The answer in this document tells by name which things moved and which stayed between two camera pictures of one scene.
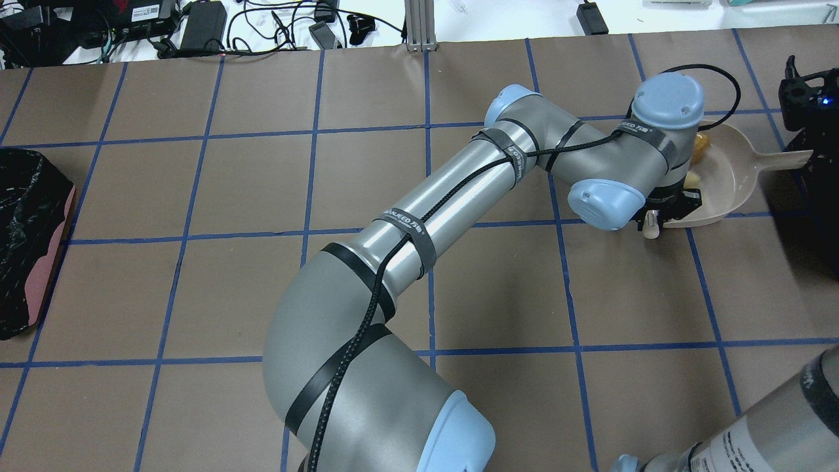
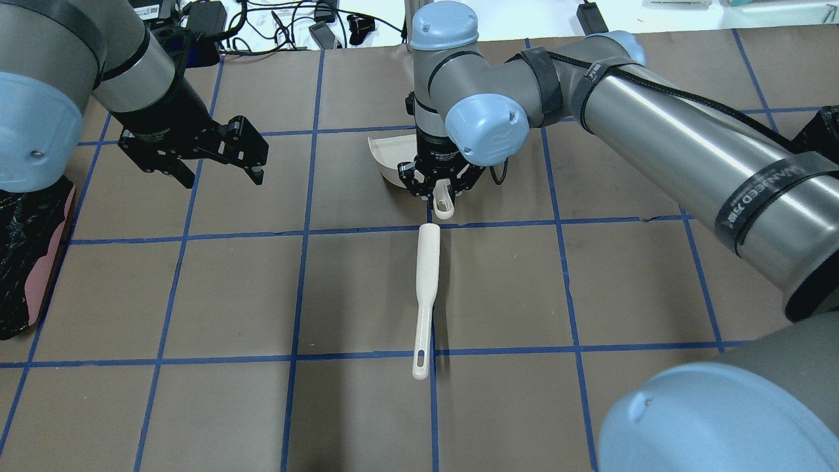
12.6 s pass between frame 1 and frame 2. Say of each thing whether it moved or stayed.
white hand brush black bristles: moved
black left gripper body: moved
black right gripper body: moved
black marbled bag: stayed
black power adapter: stayed
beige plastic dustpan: moved
